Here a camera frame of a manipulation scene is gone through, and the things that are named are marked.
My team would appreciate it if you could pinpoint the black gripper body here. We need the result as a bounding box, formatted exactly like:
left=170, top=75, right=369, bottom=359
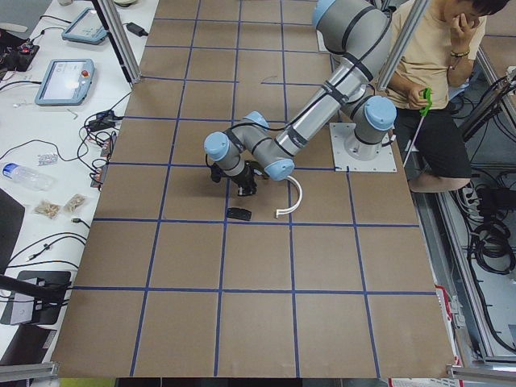
left=233, top=163, right=257, bottom=197

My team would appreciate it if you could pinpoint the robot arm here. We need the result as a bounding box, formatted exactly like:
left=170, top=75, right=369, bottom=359
left=204, top=1, right=397, bottom=196

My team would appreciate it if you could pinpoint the olive curved brake shoe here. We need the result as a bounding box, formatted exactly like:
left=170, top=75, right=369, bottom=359
left=246, top=160, right=269, bottom=180

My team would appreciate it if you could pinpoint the black brake pad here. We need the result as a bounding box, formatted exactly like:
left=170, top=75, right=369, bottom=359
left=226, top=207, right=252, bottom=222

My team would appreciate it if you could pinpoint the black power adapter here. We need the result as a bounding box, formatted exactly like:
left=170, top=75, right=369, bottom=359
left=126, top=23, right=148, bottom=37

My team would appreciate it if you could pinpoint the near teach pendant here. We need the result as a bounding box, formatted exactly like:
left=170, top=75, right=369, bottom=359
left=35, top=59, right=95, bottom=106

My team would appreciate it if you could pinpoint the teach pendant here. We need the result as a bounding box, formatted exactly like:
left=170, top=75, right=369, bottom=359
left=61, top=8, right=107, bottom=45
left=35, top=59, right=95, bottom=106

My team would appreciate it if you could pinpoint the far teach pendant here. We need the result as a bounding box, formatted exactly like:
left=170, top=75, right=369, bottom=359
left=61, top=8, right=107, bottom=45

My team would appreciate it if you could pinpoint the clear plastic water bottle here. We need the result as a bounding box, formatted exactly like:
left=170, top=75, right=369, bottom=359
left=1, top=163, right=55, bottom=191

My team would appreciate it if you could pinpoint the person in beige shirt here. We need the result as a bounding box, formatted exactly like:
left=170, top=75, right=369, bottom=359
left=387, top=0, right=507, bottom=193

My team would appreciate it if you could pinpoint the white curved plastic bracket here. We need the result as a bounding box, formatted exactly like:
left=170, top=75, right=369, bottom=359
left=274, top=175, right=304, bottom=219

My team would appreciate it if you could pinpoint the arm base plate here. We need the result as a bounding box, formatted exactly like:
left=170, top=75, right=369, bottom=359
left=330, top=123, right=397, bottom=173

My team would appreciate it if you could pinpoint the aluminium frame post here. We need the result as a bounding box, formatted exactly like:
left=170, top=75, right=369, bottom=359
left=91, top=0, right=141, bottom=85

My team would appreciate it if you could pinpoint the green handled tool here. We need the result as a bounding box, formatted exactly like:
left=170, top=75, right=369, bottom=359
left=419, top=87, right=433, bottom=117

